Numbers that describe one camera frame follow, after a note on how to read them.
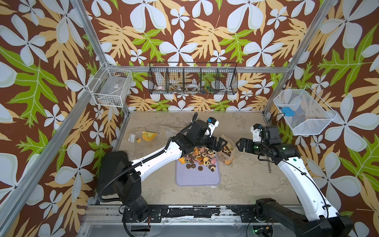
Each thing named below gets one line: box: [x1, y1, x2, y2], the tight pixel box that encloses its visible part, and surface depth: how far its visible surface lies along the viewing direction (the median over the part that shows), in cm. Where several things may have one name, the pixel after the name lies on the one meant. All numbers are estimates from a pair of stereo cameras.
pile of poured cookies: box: [178, 147, 218, 172], surface depth 95 cm
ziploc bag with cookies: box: [125, 126, 167, 147], surface depth 98 cm
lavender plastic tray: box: [175, 154, 222, 187], surface depth 90 cm
